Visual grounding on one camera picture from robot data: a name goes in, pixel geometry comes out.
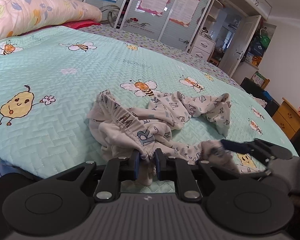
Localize pink floral pillow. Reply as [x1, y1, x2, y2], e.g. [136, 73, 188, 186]
[0, 0, 102, 46]

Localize letter print white pants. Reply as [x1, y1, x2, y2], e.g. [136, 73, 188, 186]
[87, 89, 257, 187]

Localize green cardboard box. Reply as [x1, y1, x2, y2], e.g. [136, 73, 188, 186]
[251, 71, 265, 85]

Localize green bee print blanket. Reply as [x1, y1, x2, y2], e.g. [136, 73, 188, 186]
[0, 26, 299, 195]

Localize white drawer cabinet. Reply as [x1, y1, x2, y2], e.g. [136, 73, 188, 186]
[190, 34, 215, 61]

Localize white sliding door wardrobe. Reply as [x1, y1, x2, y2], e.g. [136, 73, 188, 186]
[84, 0, 273, 63]

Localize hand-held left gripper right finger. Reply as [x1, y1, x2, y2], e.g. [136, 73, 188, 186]
[155, 149, 250, 202]

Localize green hanging bag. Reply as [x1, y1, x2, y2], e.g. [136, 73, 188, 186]
[259, 34, 270, 48]

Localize blue hanging bag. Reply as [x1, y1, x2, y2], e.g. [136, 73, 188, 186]
[250, 40, 264, 55]

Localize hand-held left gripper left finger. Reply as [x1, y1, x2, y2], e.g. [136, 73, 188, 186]
[47, 150, 141, 203]

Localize white door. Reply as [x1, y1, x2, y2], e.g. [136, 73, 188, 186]
[219, 15, 262, 78]

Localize white cloth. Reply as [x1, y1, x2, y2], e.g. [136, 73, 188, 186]
[251, 95, 268, 107]

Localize red cloth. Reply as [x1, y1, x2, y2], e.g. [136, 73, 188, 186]
[17, 19, 100, 37]

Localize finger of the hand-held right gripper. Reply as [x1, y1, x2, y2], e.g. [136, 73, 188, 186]
[220, 138, 293, 161]
[250, 166, 274, 180]

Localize black armchair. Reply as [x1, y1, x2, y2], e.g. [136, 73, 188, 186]
[240, 77, 280, 117]

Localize stack of colourful boxes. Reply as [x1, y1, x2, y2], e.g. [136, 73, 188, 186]
[250, 55, 262, 67]

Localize wooden desk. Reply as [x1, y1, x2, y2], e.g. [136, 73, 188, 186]
[272, 97, 300, 140]

